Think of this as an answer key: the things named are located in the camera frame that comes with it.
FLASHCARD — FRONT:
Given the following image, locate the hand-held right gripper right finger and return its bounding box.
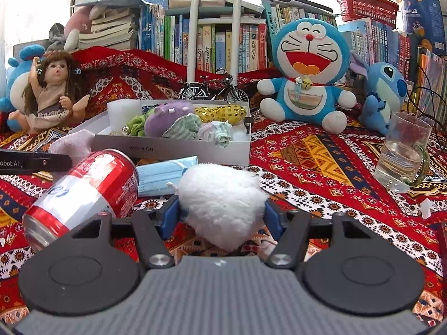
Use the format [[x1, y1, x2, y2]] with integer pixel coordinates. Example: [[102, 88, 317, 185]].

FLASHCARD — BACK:
[[263, 198, 372, 270]]

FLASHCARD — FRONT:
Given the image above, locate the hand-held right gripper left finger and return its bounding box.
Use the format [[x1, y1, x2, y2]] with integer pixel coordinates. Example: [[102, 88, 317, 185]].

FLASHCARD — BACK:
[[72, 195, 181, 270]]

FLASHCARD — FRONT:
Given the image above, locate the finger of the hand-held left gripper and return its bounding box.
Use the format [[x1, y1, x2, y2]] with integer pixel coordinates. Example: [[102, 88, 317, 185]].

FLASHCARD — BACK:
[[27, 153, 73, 174]]

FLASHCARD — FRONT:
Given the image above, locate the pink towel cloth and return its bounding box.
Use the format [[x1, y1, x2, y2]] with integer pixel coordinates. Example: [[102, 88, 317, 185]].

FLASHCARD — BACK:
[[49, 129, 96, 171]]

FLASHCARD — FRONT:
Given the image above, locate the white fluffy plush toy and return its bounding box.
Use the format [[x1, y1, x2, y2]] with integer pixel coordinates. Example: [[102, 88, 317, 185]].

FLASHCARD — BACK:
[[176, 163, 265, 252]]

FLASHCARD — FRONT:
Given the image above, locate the white cardboard box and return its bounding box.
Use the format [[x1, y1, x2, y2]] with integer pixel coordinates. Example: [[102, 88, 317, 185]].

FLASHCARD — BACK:
[[68, 98, 252, 167]]

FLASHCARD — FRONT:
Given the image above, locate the green striped scrunchie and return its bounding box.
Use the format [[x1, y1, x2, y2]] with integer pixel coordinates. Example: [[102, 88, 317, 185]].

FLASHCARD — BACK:
[[162, 113, 203, 140]]

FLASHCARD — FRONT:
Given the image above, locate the pale green floral scrunchie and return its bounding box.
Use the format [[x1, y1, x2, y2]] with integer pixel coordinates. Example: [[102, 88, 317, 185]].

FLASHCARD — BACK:
[[197, 119, 234, 149]]

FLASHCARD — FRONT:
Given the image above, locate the green scrunchie with bell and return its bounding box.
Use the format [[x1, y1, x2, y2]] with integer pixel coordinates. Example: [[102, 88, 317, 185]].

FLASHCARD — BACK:
[[122, 106, 154, 137]]

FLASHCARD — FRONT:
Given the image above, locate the purple plush toy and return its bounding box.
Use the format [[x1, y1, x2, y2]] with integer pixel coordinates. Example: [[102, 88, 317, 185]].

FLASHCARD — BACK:
[[144, 101, 196, 138]]

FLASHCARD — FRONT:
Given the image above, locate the gold sequin bow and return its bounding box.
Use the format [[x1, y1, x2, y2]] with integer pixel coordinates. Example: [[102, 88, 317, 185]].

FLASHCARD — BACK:
[[194, 103, 248, 126]]

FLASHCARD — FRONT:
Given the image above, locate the light blue face mask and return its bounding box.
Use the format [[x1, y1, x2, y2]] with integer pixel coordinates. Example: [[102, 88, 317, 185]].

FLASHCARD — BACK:
[[135, 155, 199, 198]]

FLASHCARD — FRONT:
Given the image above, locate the red and white beer can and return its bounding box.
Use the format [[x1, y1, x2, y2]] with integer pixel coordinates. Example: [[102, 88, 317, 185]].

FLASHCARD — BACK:
[[22, 149, 140, 252]]

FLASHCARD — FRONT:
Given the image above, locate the red patterned blanket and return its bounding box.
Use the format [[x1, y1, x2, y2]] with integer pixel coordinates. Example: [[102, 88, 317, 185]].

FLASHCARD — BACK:
[[0, 47, 447, 329]]

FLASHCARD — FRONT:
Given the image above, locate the brown-haired baby doll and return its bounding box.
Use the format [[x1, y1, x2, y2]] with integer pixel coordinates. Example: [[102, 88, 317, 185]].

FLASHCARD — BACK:
[[8, 51, 91, 135]]

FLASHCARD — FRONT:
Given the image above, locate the blue and white plush toy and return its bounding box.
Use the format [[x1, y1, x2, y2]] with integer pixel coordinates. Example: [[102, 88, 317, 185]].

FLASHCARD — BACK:
[[0, 44, 47, 131]]

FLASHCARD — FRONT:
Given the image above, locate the grey knitted plush toy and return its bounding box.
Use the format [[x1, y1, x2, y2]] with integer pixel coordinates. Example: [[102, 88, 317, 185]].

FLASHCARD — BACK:
[[45, 23, 68, 53]]

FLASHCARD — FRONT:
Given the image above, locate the miniature bicycle model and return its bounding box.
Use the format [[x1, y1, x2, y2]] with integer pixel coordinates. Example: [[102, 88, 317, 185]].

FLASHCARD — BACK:
[[179, 71, 250, 105]]

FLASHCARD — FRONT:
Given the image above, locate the pink rabbit plush toy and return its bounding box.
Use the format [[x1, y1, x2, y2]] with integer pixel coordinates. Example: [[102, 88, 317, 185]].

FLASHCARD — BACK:
[[63, 5, 105, 51]]

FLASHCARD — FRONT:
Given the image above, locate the clear glass mug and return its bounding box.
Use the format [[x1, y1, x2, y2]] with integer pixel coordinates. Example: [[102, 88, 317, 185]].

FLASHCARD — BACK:
[[374, 111, 434, 193]]

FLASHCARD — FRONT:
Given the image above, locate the stack of lying books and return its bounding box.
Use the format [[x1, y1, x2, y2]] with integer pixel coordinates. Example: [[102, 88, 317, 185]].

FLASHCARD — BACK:
[[75, 2, 144, 51]]

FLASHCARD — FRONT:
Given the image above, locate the small white paper scrap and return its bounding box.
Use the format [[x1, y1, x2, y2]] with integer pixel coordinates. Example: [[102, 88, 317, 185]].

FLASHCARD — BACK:
[[419, 198, 434, 219]]

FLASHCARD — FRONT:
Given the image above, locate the blue alien plush toy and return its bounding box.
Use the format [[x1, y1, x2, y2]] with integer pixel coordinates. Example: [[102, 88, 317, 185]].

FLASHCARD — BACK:
[[349, 51, 409, 137]]

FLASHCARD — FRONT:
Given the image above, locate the blue cat plush toy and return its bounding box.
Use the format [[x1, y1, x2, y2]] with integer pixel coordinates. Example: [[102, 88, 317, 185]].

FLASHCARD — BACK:
[[256, 17, 357, 134]]

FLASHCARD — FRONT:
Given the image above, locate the row of standing colourful books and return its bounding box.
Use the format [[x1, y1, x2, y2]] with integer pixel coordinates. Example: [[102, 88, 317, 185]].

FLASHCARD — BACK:
[[140, 3, 447, 119]]

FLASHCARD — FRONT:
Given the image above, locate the red plastic basket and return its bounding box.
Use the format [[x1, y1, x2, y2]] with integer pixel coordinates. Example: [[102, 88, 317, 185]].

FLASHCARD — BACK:
[[336, 0, 400, 25]]

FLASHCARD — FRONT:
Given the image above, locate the blue printed carton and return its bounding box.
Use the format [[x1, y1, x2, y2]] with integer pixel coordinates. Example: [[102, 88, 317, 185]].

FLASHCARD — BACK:
[[398, 0, 447, 56]]

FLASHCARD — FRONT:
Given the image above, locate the white metal rack frame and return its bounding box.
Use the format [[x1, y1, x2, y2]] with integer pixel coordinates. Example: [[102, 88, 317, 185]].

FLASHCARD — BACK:
[[187, 0, 243, 88]]

